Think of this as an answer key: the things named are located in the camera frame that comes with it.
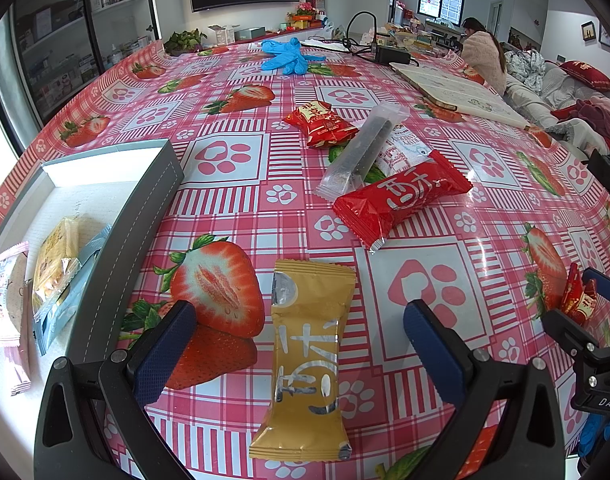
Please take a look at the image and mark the dark framed window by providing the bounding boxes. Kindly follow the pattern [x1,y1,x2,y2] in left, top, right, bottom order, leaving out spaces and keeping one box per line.
[417,0,466,23]

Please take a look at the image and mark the plain pink snack packet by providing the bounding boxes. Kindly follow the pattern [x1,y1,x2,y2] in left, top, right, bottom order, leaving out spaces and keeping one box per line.
[4,342,33,396]

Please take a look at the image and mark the black bag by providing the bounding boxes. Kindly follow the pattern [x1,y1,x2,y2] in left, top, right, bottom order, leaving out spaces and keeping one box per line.
[588,150,610,196]

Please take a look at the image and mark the white pink-edged snack packet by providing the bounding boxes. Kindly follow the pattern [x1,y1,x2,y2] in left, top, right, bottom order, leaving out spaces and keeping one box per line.
[0,241,30,348]

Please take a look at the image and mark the black cable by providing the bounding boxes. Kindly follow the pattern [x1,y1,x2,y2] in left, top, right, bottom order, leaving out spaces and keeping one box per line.
[344,11,382,57]

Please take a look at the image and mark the large red snack packet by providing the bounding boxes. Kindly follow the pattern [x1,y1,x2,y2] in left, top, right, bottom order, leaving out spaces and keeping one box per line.
[332,150,473,253]

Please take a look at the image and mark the potted green plant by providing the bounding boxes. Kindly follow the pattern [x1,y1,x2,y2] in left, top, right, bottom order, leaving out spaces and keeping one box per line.
[163,30,208,56]

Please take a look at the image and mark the black power adapter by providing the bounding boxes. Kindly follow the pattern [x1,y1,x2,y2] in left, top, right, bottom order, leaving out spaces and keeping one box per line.
[375,46,412,65]

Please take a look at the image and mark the light blue snack packet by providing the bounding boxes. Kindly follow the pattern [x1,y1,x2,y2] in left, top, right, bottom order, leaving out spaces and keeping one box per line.
[33,224,113,356]

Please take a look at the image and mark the maroon garment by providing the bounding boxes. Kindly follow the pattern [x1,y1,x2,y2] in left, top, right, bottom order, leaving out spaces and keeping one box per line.
[575,99,610,142]

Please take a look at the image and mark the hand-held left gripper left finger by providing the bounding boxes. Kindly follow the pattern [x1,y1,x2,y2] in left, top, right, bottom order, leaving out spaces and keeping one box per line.
[33,300,197,480]

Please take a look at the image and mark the crumpled blue rubber gloves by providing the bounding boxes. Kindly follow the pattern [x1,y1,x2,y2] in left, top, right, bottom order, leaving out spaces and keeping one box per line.
[261,37,328,76]

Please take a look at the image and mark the person's right hand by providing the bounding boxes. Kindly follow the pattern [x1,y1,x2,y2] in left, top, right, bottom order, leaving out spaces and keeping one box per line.
[578,411,610,461]

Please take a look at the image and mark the grey sofa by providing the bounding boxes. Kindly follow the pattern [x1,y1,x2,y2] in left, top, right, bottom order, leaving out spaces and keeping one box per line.
[505,60,610,156]

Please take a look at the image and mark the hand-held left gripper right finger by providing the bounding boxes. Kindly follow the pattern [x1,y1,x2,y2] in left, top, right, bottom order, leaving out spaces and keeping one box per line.
[403,299,567,480]

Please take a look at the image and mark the red cushion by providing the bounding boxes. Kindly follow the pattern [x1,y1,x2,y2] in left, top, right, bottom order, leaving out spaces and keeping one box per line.
[560,60,610,92]

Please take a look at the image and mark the pile of assorted boxes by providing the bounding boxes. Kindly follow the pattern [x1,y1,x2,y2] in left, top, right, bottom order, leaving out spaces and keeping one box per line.
[385,22,436,51]

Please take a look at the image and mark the yellow cracker packet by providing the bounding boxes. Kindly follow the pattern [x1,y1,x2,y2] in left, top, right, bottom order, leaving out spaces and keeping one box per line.
[32,216,80,316]

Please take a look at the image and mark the strawberry printed pink tablecloth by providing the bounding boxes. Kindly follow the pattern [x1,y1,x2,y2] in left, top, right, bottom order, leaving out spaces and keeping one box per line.
[0,35,610,480]

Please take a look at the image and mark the grey white storage box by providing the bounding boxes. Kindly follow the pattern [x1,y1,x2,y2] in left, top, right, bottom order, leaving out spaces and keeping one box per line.
[0,139,186,466]

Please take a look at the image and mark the gold snack packet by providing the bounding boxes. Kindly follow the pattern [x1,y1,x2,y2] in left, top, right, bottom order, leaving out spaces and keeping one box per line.
[249,259,357,462]

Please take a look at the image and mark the white red-print snack packet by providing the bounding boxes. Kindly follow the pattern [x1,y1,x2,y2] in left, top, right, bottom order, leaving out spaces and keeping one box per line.
[372,122,432,177]

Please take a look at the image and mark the crumpled grey white blanket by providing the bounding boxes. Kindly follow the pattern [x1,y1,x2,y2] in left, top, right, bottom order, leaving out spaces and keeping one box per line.
[505,50,546,93]

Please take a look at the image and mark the clear packet with dark bar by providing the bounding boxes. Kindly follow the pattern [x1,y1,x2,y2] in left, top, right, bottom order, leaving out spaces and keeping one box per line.
[315,102,411,202]

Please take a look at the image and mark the glass display cabinet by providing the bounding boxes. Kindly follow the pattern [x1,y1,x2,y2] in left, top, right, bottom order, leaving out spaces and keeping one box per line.
[10,0,161,121]

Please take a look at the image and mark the small red snack packet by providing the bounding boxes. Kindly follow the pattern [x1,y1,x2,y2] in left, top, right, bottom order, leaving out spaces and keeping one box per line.
[281,101,360,149]
[560,262,598,326]

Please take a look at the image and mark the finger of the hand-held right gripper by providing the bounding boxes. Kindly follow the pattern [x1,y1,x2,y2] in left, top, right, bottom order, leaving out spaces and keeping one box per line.
[542,309,603,361]
[582,266,610,311]

